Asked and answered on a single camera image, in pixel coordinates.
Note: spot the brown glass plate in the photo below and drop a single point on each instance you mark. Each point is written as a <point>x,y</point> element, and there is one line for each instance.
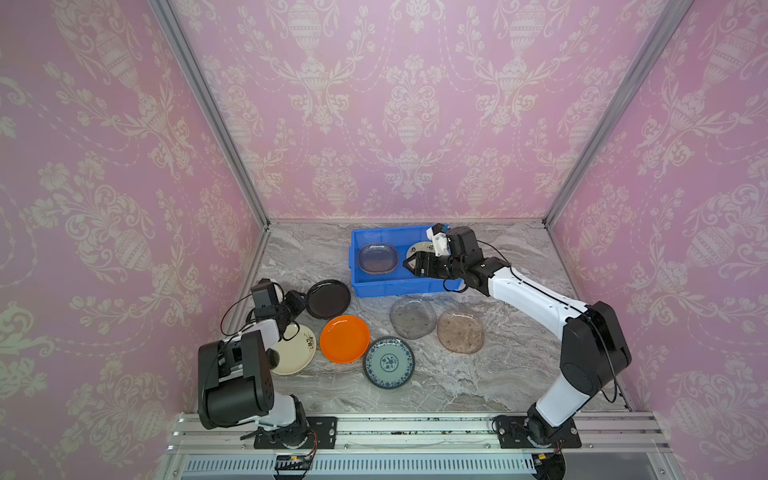
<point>460,332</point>

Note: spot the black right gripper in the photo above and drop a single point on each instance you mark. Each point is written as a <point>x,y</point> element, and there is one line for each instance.
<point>429,264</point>

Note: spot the left aluminium corner post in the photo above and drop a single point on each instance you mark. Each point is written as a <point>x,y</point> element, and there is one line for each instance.
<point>194,74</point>

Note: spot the blue plastic bin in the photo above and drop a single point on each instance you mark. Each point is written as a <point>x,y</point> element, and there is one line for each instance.
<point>401,281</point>

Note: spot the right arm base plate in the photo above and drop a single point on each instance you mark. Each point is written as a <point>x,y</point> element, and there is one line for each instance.
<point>519,432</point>

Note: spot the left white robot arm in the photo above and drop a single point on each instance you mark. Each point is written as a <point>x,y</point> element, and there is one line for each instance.
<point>235,385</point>

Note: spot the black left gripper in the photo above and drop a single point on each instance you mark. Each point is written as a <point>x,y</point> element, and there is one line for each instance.
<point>297,304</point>

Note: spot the dark glossy round plate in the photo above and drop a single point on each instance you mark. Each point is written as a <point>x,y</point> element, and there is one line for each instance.
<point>328,299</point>

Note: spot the pink glass plate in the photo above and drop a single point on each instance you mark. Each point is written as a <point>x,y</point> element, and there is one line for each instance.
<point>378,259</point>

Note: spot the orange round plate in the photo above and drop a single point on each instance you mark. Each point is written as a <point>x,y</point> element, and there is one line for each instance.
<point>344,339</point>

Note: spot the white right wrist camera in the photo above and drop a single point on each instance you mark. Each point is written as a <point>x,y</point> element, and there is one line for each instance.
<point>437,235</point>

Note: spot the teal patterned round plate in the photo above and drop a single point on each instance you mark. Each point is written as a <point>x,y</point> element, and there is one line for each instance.
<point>388,363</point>

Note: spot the aluminium front rail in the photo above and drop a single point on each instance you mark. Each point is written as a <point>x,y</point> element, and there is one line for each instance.
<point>615,445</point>

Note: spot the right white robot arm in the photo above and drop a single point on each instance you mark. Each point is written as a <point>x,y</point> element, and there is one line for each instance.
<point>593,347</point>

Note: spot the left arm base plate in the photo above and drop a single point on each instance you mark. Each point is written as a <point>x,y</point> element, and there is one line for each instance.
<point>320,432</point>

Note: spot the right aluminium corner post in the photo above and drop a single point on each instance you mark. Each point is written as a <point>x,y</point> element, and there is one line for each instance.
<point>669,19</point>

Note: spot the aluminium corner post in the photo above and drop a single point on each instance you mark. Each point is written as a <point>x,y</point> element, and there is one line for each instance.
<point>194,74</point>
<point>669,19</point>

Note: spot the cream plate with calligraphy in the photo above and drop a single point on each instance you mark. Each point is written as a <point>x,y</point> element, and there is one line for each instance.
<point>423,246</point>

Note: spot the cream plate black brushstroke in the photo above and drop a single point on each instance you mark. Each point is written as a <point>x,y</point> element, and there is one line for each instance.
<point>296,352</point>

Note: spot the grey glass plate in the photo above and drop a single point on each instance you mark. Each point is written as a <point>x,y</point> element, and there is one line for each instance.
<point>413,318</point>

